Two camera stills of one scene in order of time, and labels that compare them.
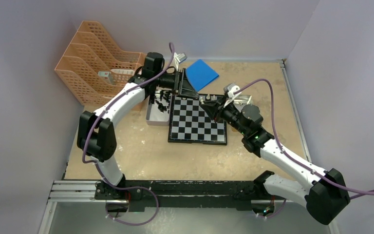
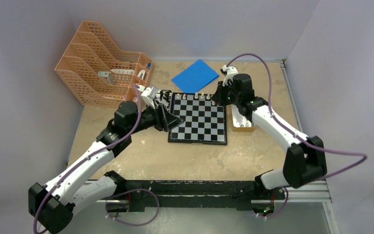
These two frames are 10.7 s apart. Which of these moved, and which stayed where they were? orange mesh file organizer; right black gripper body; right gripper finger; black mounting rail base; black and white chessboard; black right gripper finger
Moved: right black gripper body; black right gripper finger; right gripper finger
Stayed: black mounting rail base; orange mesh file organizer; black and white chessboard
